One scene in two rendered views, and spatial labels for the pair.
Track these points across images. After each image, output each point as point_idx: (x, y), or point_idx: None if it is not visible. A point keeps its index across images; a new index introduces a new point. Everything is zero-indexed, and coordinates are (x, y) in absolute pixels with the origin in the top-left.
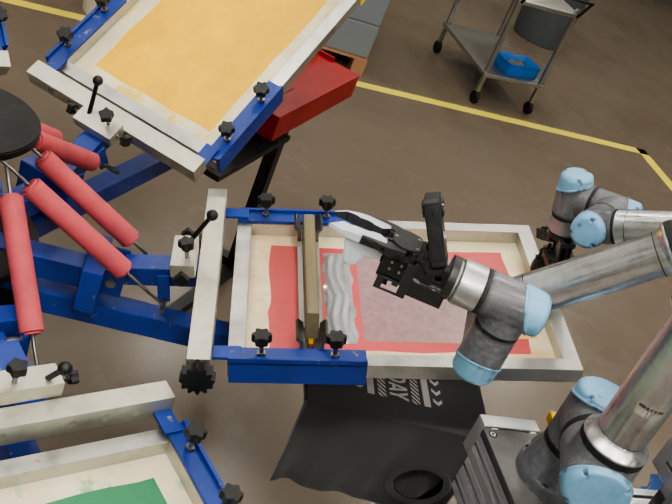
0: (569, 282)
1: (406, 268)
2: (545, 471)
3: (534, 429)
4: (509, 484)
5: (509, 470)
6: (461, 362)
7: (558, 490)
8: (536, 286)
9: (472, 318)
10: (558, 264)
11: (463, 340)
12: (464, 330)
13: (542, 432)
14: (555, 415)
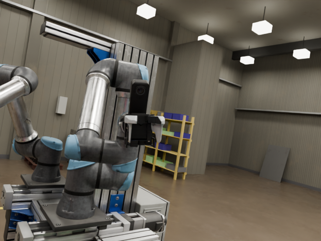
0: (101, 111)
1: None
2: (90, 204)
3: (26, 222)
4: (92, 221)
5: (82, 221)
6: (133, 164)
7: (94, 205)
8: (98, 121)
9: (113, 148)
10: (91, 108)
11: (127, 155)
12: (116, 155)
13: (70, 199)
14: (78, 184)
